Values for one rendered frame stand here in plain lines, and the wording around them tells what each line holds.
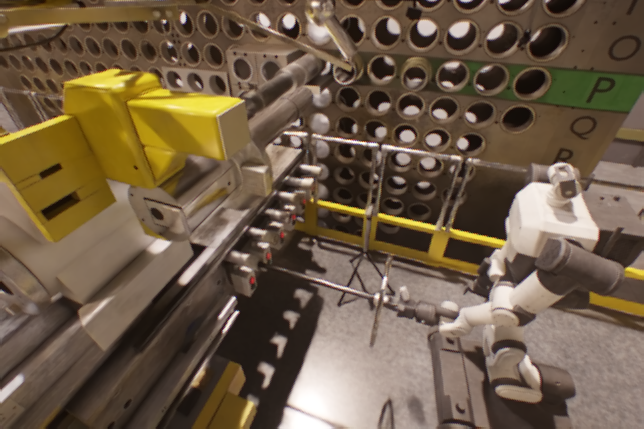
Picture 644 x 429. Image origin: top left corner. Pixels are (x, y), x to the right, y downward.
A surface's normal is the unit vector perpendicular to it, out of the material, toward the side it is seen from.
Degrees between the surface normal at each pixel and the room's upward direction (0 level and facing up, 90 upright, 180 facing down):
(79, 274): 68
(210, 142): 90
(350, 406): 0
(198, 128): 90
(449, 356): 0
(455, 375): 0
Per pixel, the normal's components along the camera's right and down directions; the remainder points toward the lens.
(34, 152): 0.94, 0.19
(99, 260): 0.87, -0.13
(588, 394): 0.00, -0.82
